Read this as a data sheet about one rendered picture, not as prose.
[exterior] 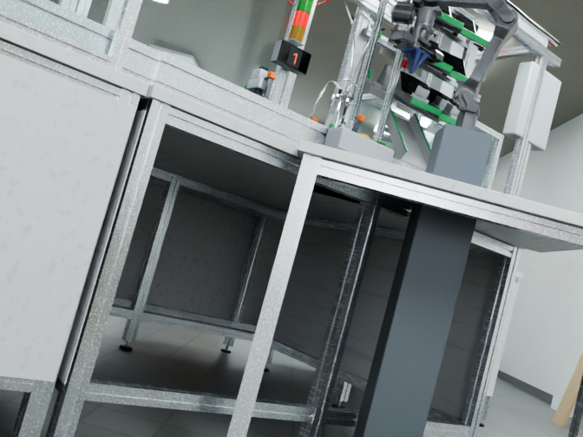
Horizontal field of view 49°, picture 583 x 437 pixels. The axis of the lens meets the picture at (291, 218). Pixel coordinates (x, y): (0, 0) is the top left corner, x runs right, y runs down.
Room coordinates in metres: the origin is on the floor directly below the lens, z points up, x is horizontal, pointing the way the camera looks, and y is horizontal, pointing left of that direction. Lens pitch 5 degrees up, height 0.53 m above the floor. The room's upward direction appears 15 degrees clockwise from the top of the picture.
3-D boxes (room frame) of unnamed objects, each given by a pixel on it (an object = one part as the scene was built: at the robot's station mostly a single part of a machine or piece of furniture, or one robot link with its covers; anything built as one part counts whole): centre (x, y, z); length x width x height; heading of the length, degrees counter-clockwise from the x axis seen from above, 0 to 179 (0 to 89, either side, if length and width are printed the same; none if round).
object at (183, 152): (2.44, 0.18, 0.84); 1.50 x 1.41 x 0.03; 126
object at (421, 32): (1.94, -0.24, 1.33); 0.19 x 0.06 x 0.08; 126
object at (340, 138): (1.85, -0.14, 0.93); 0.21 x 0.07 x 0.06; 126
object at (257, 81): (1.88, 0.20, 1.06); 0.08 x 0.04 x 0.07; 36
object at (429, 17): (1.94, -0.24, 1.41); 0.09 x 0.06 x 0.07; 70
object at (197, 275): (3.59, 0.07, 0.43); 2.20 x 0.38 x 0.86; 126
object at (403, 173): (1.93, -0.43, 0.84); 0.90 x 0.70 x 0.03; 89
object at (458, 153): (1.88, -0.42, 0.96); 0.14 x 0.14 x 0.20; 89
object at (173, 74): (1.79, 0.05, 0.91); 0.89 x 0.06 x 0.11; 126
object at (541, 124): (3.54, -1.14, 1.42); 0.30 x 0.09 x 1.13; 126
